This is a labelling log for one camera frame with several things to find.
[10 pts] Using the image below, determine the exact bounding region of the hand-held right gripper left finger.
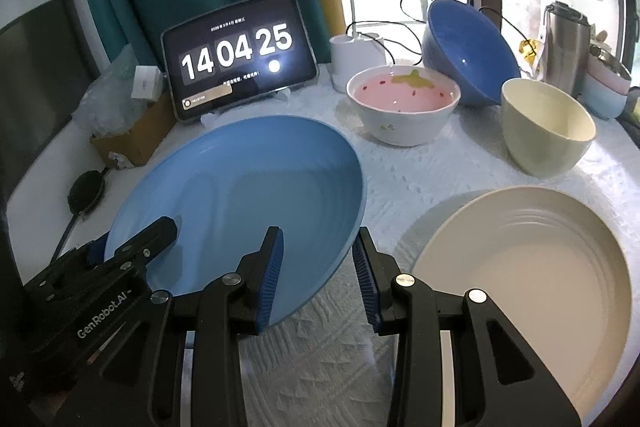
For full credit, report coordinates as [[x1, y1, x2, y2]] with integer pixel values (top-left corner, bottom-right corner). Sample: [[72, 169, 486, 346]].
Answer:
[[52, 226, 286, 427]]

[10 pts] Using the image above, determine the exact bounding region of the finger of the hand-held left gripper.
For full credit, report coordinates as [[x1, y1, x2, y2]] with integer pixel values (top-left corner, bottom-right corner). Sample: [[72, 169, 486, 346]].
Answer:
[[75, 239, 108, 268], [102, 216, 179, 278]]

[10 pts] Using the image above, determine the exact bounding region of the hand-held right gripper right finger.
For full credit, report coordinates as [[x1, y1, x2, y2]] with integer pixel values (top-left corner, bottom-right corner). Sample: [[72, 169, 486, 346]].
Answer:
[[351, 227, 583, 427]]

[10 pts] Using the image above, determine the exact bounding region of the light blue plate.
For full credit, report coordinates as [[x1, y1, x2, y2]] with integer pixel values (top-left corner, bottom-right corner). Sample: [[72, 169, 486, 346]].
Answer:
[[104, 116, 367, 327]]

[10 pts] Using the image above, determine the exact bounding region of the cream plate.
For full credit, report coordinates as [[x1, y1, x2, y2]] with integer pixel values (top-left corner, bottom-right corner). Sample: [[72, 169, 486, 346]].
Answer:
[[410, 187, 633, 425]]

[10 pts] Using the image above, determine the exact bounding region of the strawberry pattern bowl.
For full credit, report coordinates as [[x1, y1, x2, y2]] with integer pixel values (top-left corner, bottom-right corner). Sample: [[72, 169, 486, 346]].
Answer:
[[346, 64, 461, 146]]

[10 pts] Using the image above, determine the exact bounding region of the pale green bowl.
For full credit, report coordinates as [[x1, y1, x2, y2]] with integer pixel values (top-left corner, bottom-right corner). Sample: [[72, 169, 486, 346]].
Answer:
[[501, 78, 597, 178]]

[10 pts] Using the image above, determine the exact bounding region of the dark blue bowl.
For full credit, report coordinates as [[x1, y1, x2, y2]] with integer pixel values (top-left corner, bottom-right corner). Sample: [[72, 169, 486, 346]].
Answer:
[[422, 0, 522, 108]]

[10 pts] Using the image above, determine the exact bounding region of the small white box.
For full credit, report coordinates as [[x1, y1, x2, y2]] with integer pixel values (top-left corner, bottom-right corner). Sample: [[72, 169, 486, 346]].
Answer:
[[131, 66, 163, 102]]

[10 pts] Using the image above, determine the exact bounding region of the dark grey panel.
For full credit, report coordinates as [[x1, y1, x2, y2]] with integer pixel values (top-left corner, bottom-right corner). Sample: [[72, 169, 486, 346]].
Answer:
[[0, 7, 96, 188]]

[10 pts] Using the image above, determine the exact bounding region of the clear tablet stand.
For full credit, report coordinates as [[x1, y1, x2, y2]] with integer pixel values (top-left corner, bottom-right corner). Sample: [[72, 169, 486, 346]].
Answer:
[[200, 89, 293, 128]]

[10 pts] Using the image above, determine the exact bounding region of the tablet showing clock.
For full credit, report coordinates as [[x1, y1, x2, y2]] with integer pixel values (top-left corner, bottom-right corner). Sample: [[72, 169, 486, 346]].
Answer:
[[161, 0, 319, 122]]

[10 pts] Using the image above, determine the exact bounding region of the white desk lamp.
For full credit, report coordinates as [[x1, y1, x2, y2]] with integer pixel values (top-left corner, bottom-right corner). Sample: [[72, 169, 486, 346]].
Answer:
[[327, 0, 388, 94]]

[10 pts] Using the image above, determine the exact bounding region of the yellow object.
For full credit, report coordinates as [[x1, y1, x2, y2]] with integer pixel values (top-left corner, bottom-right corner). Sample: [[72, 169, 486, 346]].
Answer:
[[517, 38, 543, 68]]

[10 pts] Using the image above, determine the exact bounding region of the pale blue bowl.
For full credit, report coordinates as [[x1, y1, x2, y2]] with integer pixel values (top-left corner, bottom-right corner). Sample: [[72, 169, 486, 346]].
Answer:
[[580, 74, 628, 120]]

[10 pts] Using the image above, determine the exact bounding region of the stainless steel tumbler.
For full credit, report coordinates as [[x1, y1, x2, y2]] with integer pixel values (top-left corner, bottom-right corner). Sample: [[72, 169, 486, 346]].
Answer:
[[542, 1, 592, 98]]

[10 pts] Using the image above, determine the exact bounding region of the pink bowl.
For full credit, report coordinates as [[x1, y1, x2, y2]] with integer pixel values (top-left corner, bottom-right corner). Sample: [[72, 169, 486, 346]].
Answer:
[[586, 57, 633, 95]]

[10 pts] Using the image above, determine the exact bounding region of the stainless steel bowl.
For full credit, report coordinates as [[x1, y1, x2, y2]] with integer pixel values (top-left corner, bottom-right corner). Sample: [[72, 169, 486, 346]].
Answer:
[[589, 42, 632, 75]]

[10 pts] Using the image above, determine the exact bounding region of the black lamp cable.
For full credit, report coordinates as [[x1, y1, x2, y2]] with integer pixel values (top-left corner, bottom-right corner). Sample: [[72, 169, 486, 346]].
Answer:
[[346, 21, 426, 58]]

